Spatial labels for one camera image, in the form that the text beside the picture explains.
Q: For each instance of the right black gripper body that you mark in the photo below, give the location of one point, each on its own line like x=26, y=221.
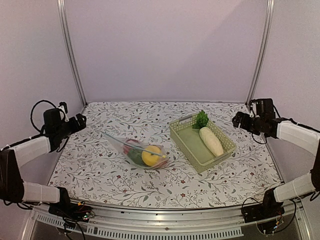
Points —
x=252, y=127

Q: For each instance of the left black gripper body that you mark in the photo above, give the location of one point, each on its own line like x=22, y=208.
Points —
x=72, y=129

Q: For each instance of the beige perforated plastic basket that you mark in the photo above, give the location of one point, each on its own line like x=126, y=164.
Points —
x=189, y=141

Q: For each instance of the red toy pepper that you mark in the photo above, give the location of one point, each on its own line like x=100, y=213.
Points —
x=129, y=143

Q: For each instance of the green toy vegetable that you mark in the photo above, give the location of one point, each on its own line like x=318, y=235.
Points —
x=136, y=156

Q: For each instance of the clear zip top bag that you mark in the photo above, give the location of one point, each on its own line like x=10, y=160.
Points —
x=118, y=143

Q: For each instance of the yellow toy apple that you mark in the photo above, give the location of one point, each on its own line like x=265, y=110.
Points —
x=149, y=158

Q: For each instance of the red toy apple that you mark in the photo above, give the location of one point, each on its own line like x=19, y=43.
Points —
x=161, y=164

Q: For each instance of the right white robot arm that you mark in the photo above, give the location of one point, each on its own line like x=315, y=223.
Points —
x=264, y=119

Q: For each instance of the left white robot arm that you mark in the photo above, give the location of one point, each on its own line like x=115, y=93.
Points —
x=51, y=137

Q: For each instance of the floral table mat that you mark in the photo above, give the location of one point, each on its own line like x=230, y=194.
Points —
x=91, y=169

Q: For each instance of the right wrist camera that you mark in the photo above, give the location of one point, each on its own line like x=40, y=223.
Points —
x=253, y=108

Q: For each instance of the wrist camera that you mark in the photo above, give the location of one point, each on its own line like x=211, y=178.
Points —
x=63, y=110
x=253, y=108

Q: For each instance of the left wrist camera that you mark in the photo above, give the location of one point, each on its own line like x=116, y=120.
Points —
x=63, y=110

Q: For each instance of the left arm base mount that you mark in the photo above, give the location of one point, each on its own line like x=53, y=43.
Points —
x=78, y=212

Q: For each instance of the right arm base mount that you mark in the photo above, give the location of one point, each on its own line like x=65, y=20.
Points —
x=254, y=211

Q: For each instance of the left aluminium frame post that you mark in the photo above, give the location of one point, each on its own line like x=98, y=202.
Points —
x=61, y=6

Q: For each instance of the aluminium frame post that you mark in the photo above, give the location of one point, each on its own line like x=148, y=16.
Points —
x=61, y=6
x=262, y=50

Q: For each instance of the right aluminium frame post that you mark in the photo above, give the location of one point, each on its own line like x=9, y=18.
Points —
x=262, y=50

